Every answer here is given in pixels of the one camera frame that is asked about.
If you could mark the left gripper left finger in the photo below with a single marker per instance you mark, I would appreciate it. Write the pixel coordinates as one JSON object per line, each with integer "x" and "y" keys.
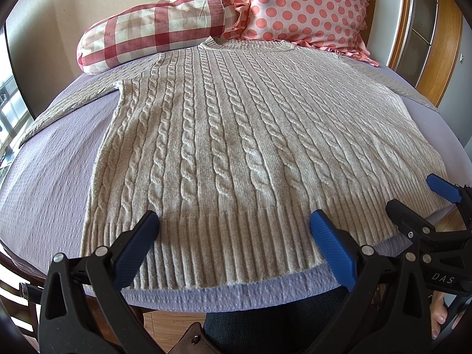
{"x": 66, "y": 323}

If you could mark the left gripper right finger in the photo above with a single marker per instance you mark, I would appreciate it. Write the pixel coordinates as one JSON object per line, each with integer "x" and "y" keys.
{"x": 386, "y": 310}

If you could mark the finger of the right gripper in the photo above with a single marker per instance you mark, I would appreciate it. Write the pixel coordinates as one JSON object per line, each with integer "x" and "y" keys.
{"x": 457, "y": 195}
{"x": 409, "y": 223}

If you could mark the beige cable-knit sweater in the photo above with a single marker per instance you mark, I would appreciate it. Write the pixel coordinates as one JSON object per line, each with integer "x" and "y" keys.
{"x": 234, "y": 144}

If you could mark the person's right hand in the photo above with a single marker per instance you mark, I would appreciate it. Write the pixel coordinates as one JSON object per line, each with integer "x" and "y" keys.
{"x": 438, "y": 313}

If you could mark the lilac textured bedspread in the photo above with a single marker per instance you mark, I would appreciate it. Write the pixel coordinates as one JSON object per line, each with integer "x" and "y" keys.
{"x": 44, "y": 198}

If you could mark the wooden bed headboard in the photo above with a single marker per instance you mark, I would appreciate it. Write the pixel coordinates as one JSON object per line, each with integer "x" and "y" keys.
{"x": 427, "y": 45}

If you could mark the pink polka dot pillow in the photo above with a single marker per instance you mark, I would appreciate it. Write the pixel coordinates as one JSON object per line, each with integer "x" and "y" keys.
{"x": 330, "y": 25}

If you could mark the red checked bolster pillow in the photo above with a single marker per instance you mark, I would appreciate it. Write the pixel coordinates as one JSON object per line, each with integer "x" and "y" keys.
{"x": 152, "y": 28}

